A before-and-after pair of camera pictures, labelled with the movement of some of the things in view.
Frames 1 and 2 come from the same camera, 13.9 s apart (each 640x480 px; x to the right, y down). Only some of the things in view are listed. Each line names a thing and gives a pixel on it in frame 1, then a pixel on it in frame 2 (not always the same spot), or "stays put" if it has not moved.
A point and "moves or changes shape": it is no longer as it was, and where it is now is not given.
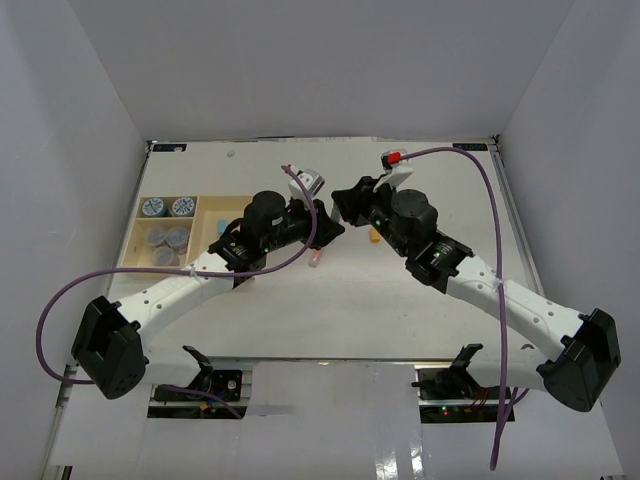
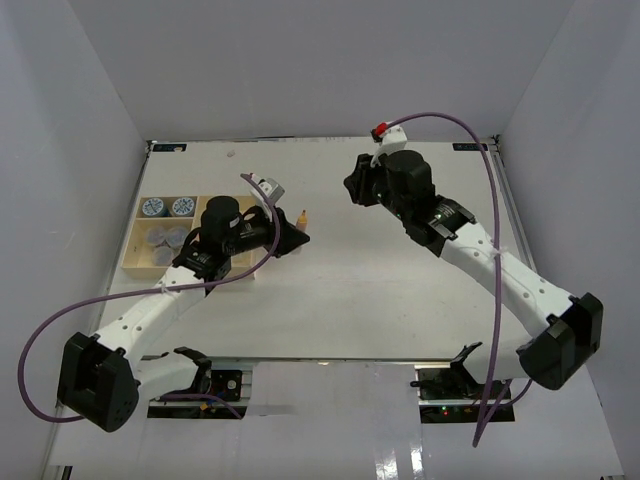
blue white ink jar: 183,206 stays put
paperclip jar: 155,235 stays put
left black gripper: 327,229 to 290,237
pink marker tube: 314,258 moves or changes shape
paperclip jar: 165,257 stays put
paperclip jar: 177,238 stays put
